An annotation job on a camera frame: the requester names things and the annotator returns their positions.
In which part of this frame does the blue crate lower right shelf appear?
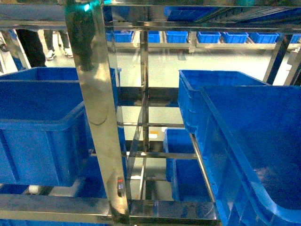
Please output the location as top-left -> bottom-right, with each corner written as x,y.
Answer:
163,129 -> 211,202

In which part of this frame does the blue crate shelf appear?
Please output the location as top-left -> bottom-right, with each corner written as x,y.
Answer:
0,67 -> 122,187
163,129 -> 211,202
178,70 -> 301,226
75,127 -> 127,199

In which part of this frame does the blue crate lower left shelf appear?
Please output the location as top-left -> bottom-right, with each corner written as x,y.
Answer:
75,127 -> 127,199

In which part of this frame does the blue crate upper right shelf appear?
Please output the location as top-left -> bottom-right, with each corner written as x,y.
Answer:
178,70 -> 301,226

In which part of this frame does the blue crate upper left shelf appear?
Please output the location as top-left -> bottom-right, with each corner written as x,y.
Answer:
0,67 -> 122,187

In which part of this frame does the steel rack frame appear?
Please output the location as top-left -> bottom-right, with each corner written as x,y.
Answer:
0,0 -> 301,226

